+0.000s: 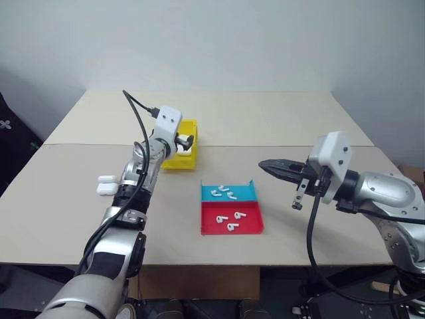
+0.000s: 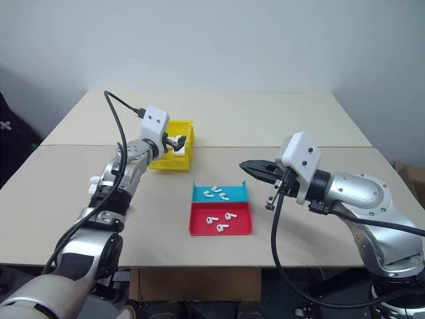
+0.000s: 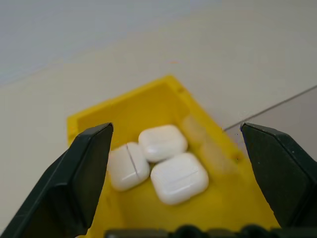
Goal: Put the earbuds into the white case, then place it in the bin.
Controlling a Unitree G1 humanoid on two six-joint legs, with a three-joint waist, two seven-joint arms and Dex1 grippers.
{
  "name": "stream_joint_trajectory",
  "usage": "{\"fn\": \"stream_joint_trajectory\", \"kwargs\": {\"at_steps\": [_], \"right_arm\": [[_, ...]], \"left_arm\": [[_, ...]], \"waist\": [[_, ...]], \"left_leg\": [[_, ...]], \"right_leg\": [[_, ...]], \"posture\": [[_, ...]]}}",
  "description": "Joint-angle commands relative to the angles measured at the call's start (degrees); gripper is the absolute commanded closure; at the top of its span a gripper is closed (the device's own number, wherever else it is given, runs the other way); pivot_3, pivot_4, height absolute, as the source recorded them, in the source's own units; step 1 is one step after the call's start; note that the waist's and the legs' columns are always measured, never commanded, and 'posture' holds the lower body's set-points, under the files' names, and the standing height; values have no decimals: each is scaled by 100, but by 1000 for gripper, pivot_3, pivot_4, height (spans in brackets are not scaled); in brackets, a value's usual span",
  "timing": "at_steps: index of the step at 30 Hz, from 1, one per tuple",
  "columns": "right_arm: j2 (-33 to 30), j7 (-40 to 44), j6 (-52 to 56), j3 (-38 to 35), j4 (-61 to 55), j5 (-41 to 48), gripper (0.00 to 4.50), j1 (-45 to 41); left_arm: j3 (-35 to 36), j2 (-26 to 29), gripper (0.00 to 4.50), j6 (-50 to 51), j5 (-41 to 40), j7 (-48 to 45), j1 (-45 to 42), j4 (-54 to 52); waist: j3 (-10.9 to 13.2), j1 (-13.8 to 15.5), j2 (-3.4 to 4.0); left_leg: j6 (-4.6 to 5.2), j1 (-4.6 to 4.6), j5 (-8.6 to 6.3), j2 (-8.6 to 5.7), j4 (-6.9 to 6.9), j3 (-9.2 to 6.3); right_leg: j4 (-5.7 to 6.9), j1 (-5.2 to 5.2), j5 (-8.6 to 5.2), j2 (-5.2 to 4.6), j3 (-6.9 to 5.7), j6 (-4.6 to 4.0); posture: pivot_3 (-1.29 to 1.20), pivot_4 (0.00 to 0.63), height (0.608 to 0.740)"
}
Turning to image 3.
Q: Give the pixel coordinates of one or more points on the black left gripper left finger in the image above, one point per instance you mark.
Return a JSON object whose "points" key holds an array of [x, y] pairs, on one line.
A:
{"points": [[62, 188]]}

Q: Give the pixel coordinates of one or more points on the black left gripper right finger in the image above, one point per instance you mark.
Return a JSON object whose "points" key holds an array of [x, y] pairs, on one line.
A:
{"points": [[284, 173]]}

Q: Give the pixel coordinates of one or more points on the white earbud case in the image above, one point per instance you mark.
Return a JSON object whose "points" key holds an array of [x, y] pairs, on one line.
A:
{"points": [[179, 178], [126, 168], [162, 142]]}

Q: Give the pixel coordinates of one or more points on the yellow plastic bin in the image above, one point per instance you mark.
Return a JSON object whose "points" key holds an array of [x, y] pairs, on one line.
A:
{"points": [[148, 111]]}

